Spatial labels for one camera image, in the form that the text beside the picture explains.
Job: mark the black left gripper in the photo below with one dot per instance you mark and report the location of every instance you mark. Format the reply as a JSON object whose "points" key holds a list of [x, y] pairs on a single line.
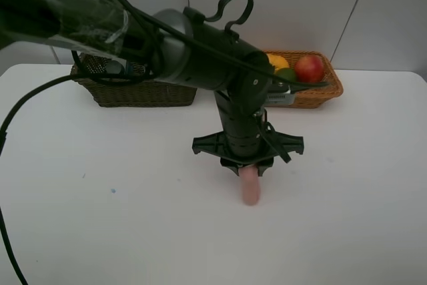
{"points": [[246, 139]]}

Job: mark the pink bottle white cap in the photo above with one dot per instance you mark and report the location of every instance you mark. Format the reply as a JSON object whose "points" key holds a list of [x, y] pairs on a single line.
{"points": [[250, 185]]}

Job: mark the green avocado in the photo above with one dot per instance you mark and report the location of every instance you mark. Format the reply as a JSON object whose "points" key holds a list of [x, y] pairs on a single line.
{"points": [[287, 73]]}

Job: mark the yellow mango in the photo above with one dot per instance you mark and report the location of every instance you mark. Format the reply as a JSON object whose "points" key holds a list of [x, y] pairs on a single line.
{"points": [[278, 62]]}

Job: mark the red pomegranate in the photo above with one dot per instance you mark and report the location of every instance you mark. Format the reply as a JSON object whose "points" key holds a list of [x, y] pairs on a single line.
{"points": [[309, 69]]}

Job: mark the blue whiteboard eraser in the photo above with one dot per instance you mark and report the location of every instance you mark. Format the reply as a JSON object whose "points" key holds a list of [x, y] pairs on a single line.
{"points": [[134, 69]]}

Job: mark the dark green pump bottle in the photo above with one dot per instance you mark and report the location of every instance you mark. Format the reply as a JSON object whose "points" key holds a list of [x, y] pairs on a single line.
{"points": [[119, 67]]}

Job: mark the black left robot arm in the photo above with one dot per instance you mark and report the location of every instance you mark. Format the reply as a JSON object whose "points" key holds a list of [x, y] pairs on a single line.
{"points": [[175, 47]]}

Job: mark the orange wicker basket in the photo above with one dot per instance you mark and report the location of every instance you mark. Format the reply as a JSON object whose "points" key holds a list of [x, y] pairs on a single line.
{"points": [[313, 98]]}

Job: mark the dark brown wicker basket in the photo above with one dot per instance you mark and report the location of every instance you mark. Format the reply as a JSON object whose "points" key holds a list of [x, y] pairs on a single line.
{"points": [[124, 93]]}

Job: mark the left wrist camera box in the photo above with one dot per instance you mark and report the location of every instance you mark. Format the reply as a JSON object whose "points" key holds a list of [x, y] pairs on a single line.
{"points": [[280, 95]]}

